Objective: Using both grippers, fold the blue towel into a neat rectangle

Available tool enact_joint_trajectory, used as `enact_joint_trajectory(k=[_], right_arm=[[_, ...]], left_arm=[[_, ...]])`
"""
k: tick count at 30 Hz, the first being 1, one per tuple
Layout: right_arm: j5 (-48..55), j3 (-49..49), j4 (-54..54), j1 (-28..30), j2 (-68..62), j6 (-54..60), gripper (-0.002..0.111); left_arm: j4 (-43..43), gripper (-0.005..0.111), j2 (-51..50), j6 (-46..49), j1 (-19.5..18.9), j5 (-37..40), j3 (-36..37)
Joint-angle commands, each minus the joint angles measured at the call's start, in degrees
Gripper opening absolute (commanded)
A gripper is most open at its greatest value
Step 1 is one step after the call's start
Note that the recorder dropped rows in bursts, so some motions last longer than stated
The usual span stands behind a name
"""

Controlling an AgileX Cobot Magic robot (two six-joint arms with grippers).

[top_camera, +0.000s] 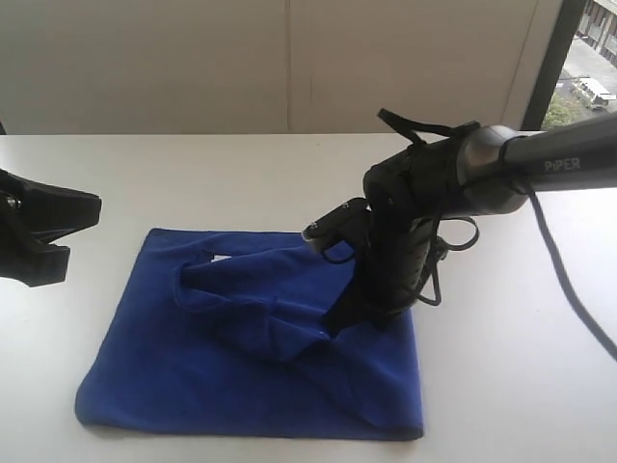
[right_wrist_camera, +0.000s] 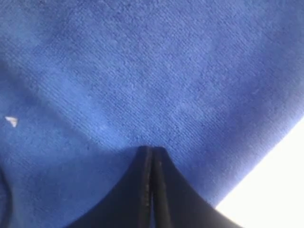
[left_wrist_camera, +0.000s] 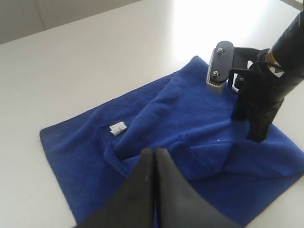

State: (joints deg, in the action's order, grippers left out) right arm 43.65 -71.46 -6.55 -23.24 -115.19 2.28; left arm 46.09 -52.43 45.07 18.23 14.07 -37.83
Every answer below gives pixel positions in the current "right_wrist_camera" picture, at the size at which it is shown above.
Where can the blue microfiber towel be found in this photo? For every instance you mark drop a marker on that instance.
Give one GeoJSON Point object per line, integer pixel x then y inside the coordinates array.
{"type": "Point", "coordinates": [83, 83]}

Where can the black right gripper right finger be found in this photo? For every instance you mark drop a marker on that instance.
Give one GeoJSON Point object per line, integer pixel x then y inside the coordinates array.
{"type": "Point", "coordinates": [175, 203]}

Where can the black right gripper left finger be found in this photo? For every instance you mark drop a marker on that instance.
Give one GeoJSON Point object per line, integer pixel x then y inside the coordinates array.
{"type": "Point", "coordinates": [128, 204]}

